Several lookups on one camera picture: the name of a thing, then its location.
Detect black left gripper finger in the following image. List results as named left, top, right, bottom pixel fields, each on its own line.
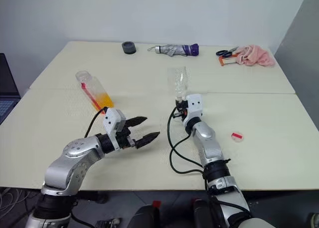
left=125, top=116, right=148, bottom=129
left=134, top=131, right=160, bottom=150

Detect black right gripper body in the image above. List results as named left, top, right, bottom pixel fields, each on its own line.
left=173, top=103, right=188, bottom=122

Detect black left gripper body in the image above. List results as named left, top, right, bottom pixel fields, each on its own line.
left=115, top=126, right=137, bottom=149

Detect clear plastic bottle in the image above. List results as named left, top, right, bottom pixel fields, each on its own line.
left=166, top=66, right=192, bottom=101

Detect bottle with orange liquid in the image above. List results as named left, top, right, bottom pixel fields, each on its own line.
left=75, top=70, right=115, bottom=112

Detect folded silver purple umbrella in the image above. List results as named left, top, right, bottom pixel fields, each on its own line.
left=147, top=43, right=200, bottom=57

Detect orange clamp tool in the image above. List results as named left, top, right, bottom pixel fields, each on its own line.
left=218, top=55, right=239, bottom=67

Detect dark rounded shape red mark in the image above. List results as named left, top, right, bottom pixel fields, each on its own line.
left=129, top=200, right=165, bottom=228

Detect pink cloth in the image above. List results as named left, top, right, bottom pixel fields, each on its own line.
left=235, top=44, right=276, bottom=68

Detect dark laptop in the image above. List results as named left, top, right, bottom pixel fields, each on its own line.
left=0, top=52, right=20, bottom=125

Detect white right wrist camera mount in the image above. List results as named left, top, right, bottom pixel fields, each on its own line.
left=185, top=93, right=203, bottom=126

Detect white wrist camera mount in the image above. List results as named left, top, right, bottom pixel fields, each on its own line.
left=103, top=107, right=127, bottom=152
left=185, top=93, right=203, bottom=126

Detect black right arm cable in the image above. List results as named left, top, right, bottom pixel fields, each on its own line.
left=166, top=106, right=231, bottom=175

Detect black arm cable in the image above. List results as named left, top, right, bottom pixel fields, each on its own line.
left=166, top=106, right=231, bottom=175
left=84, top=107, right=108, bottom=138

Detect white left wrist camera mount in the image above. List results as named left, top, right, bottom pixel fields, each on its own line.
left=103, top=107, right=127, bottom=152

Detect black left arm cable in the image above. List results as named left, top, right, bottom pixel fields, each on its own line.
left=84, top=107, right=108, bottom=138

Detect black handled scissors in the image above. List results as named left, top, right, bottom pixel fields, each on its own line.
left=215, top=46, right=239, bottom=58

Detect white floor cable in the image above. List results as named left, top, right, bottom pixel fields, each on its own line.
left=0, top=187, right=33, bottom=215

